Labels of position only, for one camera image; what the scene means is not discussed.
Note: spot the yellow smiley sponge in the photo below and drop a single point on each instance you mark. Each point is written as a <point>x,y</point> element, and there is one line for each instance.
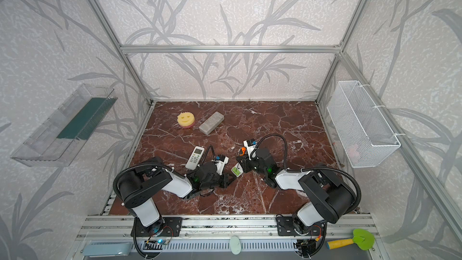
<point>186,119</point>

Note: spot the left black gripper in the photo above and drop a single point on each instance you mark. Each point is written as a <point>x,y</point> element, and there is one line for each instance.
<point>220,180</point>

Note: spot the white wire mesh basket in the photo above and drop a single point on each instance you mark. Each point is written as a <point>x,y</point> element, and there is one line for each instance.
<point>364,133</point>

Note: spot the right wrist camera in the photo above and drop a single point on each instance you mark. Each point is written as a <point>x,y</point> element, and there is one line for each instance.
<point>250,147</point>

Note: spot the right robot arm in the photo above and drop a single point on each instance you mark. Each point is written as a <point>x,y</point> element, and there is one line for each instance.
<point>331,192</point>

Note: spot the clear plastic wall shelf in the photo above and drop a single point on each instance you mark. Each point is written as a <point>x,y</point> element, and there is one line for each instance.
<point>58,141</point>

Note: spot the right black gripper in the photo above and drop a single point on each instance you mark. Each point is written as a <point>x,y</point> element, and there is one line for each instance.
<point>248,164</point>

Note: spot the pale green oval knob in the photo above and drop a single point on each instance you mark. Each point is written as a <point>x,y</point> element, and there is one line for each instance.
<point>235,245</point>

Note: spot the grey stone block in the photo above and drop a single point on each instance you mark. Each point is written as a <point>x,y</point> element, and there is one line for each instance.
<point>211,123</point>

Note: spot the white remote with batteries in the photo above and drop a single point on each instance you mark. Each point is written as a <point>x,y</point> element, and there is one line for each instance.
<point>237,170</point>

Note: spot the white remote with display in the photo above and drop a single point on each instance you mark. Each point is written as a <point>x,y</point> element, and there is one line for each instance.
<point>195,158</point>

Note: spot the green yellow toy hammer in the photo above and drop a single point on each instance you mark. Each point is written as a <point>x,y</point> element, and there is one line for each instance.
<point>363,239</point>

